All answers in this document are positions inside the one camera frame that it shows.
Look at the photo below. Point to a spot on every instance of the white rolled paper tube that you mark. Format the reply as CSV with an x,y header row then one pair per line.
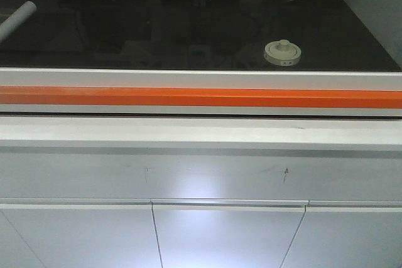
x,y
17,18

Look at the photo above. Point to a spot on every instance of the white base cabinet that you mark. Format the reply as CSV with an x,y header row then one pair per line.
x,y
170,192

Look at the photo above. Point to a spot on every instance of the glass jar with white lid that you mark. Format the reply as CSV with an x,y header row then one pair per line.
x,y
282,53

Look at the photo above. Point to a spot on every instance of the fume hood sash orange handle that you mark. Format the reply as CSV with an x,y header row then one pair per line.
x,y
312,90

